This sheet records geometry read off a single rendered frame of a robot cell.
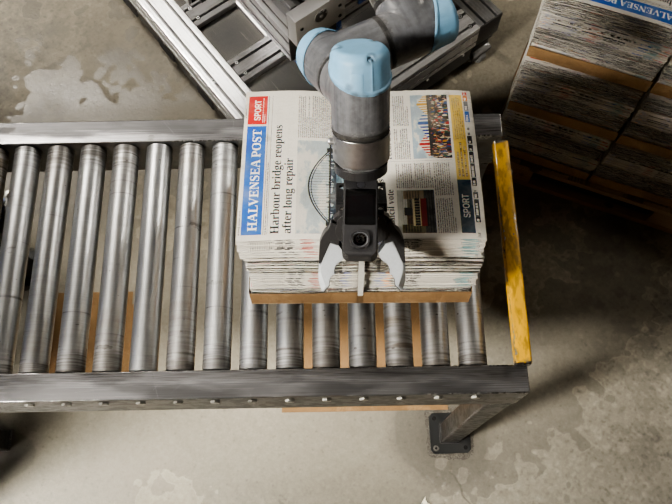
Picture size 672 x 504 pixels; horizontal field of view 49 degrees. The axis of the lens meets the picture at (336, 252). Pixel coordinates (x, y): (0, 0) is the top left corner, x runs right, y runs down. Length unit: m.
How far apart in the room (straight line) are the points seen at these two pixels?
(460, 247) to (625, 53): 0.79
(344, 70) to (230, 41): 1.45
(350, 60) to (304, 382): 0.61
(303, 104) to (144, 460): 1.23
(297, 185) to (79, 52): 1.66
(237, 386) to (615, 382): 1.25
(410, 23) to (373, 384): 0.61
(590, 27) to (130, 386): 1.18
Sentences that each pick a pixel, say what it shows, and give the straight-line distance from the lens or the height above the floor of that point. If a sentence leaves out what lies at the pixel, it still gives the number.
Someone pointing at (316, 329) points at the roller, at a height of 0.79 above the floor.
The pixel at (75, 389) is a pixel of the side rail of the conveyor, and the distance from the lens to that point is 1.38.
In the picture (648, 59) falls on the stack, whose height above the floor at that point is 0.72.
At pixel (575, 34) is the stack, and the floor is 0.73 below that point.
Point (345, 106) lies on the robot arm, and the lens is 0.92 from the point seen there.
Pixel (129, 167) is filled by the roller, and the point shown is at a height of 0.80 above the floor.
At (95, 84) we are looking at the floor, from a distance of 2.61.
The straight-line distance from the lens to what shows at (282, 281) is 1.23.
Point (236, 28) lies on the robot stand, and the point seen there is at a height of 0.21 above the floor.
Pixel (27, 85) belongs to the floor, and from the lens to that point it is 2.69.
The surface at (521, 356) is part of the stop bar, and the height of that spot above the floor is 0.82.
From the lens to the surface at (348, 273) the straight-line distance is 1.20.
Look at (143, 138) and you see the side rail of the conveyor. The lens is 1.51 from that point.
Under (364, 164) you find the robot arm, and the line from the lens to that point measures 0.95.
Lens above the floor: 2.08
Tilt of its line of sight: 70 degrees down
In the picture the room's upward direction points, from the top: 2 degrees counter-clockwise
